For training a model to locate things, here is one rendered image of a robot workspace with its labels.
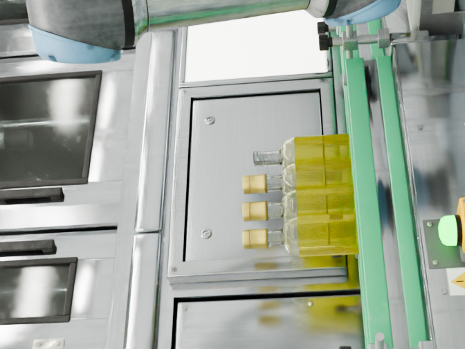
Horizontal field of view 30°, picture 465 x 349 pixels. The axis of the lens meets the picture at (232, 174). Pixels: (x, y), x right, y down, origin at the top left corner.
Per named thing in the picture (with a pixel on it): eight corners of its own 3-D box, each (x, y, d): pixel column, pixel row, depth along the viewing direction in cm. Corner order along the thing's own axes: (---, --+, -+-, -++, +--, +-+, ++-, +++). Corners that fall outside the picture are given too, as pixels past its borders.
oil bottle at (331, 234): (404, 225, 152) (282, 231, 155) (405, 208, 148) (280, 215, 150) (407, 253, 149) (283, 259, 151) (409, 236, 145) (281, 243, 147)
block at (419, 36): (425, 62, 162) (387, 65, 163) (427, 25, 154) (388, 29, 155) (427, 77, 160) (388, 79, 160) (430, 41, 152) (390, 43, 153)
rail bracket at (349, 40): (386, 72, 164) (320, 77, 165) (389, 7, 150) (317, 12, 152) (388, 84, 162) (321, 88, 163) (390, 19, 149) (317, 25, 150)
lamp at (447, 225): (456, 225, 129) (435, 226, 129) (459, 208, 125) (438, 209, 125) (460, 251, 126) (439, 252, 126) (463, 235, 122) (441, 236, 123)
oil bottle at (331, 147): (394, 147, 162) (280, 154, 165) (395, 128, 158) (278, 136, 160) (397, 172, 159) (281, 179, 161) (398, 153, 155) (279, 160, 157)
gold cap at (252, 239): (268, 235, 153) (243, 235, 154) (266, 224, 151) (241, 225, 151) (268, 252, 151) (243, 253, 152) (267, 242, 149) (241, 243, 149)
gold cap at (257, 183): (268, 181, 160) (243, 182, 160) (266, 169, 157) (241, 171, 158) (268, 197, 158) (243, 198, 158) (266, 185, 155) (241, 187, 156)
